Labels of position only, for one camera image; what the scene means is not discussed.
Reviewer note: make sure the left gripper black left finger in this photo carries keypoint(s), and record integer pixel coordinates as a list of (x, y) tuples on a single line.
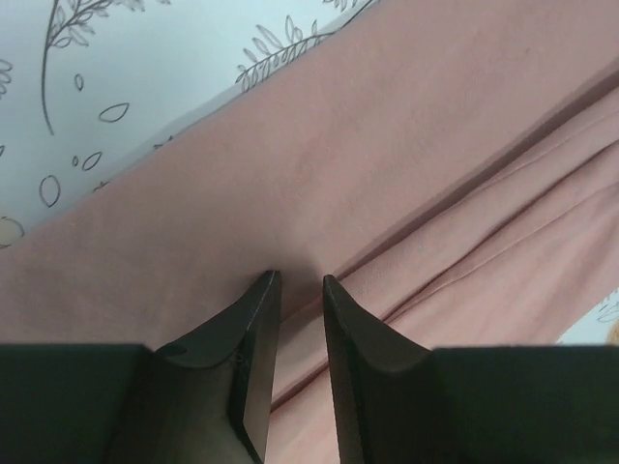
[(206, 396)]

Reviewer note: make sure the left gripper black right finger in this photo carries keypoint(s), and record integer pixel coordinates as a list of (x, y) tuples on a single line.
[(389, 404)]

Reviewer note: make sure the floral table mat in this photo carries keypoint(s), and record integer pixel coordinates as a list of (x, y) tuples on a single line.
[(121, 87)]

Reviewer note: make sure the pink t-shirt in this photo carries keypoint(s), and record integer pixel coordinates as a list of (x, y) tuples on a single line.
[(515, 255)]

